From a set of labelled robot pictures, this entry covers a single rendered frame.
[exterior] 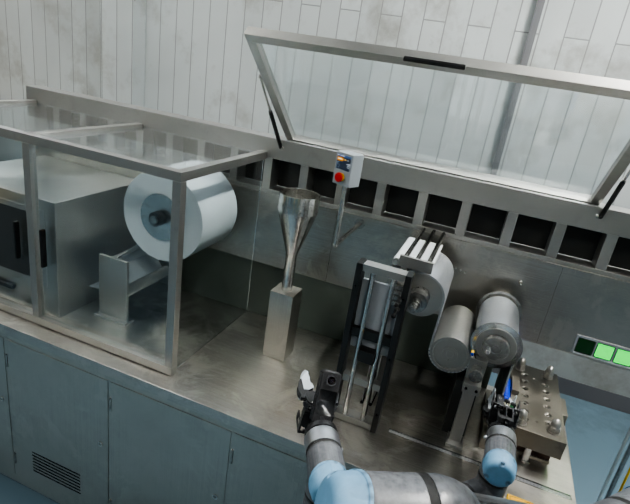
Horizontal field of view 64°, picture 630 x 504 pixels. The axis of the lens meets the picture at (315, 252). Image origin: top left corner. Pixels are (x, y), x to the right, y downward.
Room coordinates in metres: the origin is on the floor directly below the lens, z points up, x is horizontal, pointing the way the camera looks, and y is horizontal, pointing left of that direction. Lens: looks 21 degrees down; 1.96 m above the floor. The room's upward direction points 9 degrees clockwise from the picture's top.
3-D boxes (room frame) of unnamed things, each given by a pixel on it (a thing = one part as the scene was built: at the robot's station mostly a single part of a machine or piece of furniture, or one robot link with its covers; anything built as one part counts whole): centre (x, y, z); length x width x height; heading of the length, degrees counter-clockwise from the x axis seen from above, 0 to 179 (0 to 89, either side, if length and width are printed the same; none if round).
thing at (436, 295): (1.52, -0.37, 1.34); 0.25 x 0.14 x 0.14; 162
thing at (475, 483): (0.99, -0.51, 1.01); 0.11 x 0.08 x 0.11; 121
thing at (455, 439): (1.29, -0.53, 1.05); 0.06 x 0.05 x 0.31; 162
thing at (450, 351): (1.47, -0.50, 1.18); 0.26 x 0.12 x 0.12; 162
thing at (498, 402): (1.15, -0.58, 1.12); 0.12 x 0.08 x 0.09; 162
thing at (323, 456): (0.76, -0.09, 1.21); 0.11 x 0.08 x 0.09; 9
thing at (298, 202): (1.64, 0.08, 1.50); 0.14 x 0.14 x 0.06
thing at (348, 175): (1.52, -0.05, 1.66); 0.07 x 0.07 x 0.10; 47
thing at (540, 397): (1.42, -0.79, 1.00); 0.40 x 0.16 x 0.06; 162
